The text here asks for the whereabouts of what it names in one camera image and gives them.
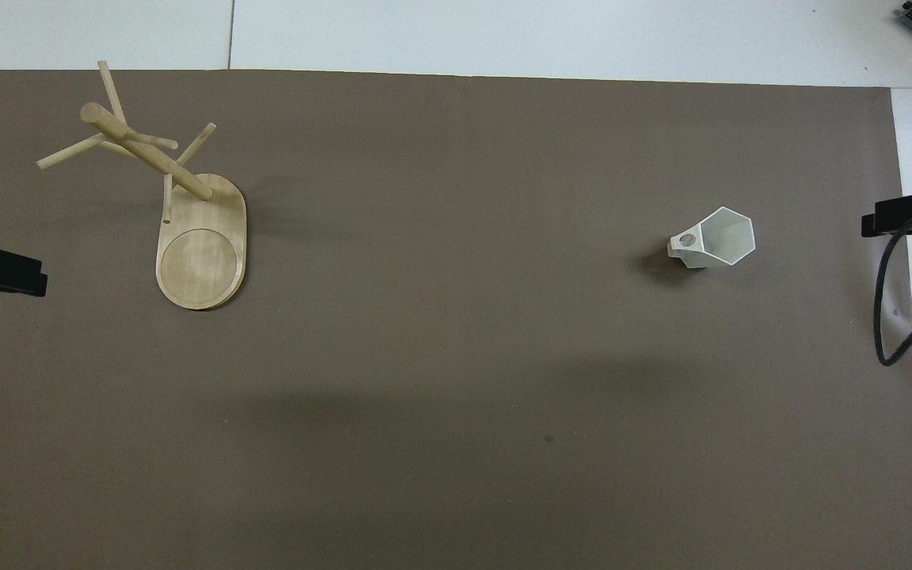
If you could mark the wooden cup rack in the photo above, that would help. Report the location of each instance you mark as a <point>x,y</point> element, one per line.
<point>203,261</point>

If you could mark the white hexagonal cup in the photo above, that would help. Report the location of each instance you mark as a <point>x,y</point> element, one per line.
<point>729,237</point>

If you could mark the black right clamp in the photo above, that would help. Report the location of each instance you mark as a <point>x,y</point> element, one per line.
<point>899,218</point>

